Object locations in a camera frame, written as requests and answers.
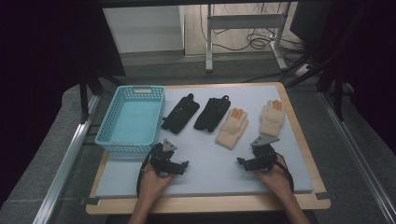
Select white cabinet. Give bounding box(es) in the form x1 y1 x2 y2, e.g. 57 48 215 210
102 5 186 54

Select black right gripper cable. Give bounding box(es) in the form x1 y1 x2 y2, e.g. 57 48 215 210
275 152 295 192

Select black glove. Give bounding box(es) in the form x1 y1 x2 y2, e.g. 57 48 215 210
161 92 201 135
192 94 232 133

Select black stand legs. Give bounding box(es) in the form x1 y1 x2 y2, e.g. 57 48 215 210
78 72 126 124
284 54 346 122

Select black floor cables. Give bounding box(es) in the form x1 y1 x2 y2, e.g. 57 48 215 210
199 2 307 54

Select white power strip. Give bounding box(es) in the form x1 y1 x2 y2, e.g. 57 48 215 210
293 63 313 77

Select person's right hand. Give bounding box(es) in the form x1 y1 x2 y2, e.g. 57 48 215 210
253 154 295 200

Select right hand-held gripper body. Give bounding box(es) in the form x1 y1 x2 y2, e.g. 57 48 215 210
247 133 280 173

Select white metal stand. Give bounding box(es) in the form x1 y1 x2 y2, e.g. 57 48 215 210
205 2 289 73

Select grey table clamp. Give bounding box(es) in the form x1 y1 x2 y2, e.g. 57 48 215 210
78 197 101 206
315 191 338 202

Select person's left hand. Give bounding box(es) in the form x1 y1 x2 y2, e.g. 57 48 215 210
138 162 176 200

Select dark curtain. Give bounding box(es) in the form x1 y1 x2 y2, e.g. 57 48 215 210
311 0 396 147
0 0 126 206

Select aluminium rail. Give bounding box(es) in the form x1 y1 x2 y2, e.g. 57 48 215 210
32 94 101 224
319 91 396 224

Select white foam mat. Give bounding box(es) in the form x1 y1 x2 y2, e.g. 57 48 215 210
94 84 315 198

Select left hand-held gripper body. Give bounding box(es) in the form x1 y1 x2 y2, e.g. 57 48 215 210
149 138 181 175

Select turquoise plastic basket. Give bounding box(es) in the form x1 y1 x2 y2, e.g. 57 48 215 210
93 85 166 154

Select cream knit glove orange fingertips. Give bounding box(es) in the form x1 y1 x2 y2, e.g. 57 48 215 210
260 99 286 138
215 107 249 150

